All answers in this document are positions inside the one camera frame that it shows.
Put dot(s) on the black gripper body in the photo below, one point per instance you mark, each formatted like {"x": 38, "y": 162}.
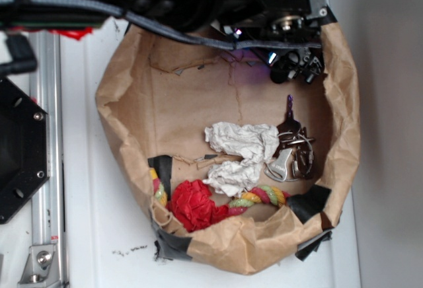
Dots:
{"x": 281, "y": 20}

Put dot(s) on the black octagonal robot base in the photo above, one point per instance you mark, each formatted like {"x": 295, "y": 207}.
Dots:
{"x": 24, "y": 163}

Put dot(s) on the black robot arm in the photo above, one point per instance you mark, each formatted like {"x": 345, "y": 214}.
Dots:
{"x": 183, "y": 16}

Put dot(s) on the crumpled white paper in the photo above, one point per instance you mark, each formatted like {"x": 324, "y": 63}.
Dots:
{"x": 255, "y": 144}

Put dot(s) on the bunch of metal keys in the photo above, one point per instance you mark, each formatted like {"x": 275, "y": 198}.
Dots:
{"x": 294, "y": 156}

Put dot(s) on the brown paper bag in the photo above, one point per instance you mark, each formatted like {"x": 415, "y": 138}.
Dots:
{"x": 155, "y": 101}

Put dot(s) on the crumpled red paper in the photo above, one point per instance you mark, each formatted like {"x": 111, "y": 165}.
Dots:
{"x": 192, "y": 205}

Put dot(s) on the aluminium extrusion rail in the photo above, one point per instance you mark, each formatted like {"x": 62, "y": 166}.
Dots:
{"x": 47, "y": 204}

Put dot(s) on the metal corner bracket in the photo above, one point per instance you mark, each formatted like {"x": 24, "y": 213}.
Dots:
{"x": 41, "y": 268}

